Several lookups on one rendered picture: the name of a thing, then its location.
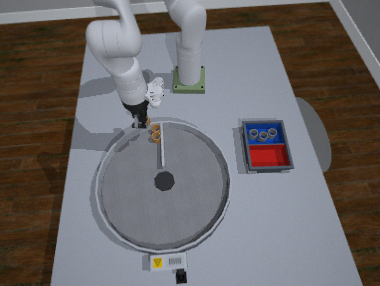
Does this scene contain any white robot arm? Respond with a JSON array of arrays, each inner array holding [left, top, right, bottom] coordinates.
[[86, 0, 207, 109]]

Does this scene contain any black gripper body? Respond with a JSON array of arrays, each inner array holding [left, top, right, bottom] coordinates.
[[121, 100, 149, 119]]

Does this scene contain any grey metal bushing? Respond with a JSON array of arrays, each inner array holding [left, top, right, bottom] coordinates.
[[267, 128, 277, 139], [248, 129, 258, 140], [258, 131, 268, 142]]

